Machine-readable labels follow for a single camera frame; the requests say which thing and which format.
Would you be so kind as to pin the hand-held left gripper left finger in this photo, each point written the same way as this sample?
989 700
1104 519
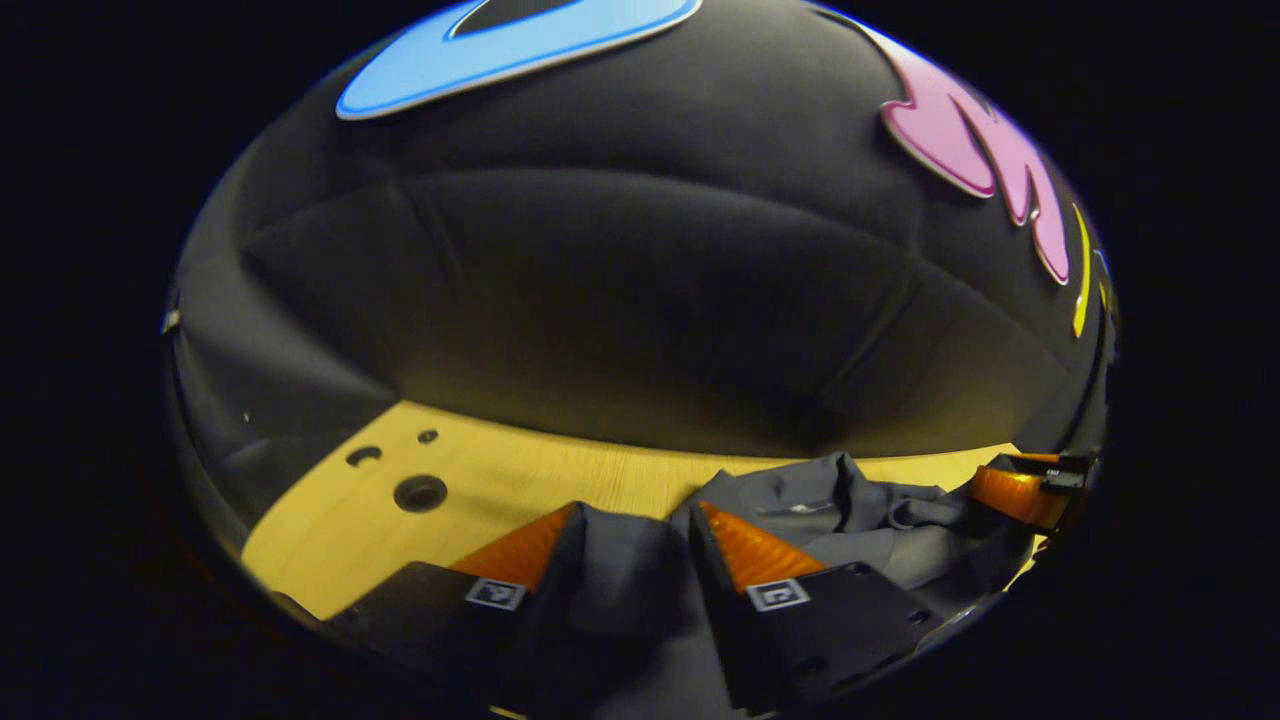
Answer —
430 620

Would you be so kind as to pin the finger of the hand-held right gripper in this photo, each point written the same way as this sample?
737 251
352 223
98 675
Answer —
1015 495
1050 459

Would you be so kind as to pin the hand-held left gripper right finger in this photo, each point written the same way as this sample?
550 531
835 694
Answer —
725 620

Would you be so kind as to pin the grey long-sleeved shirt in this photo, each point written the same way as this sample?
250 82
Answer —
620 580

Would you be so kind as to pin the black backdrop cloth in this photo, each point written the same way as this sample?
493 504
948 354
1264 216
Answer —
600 300

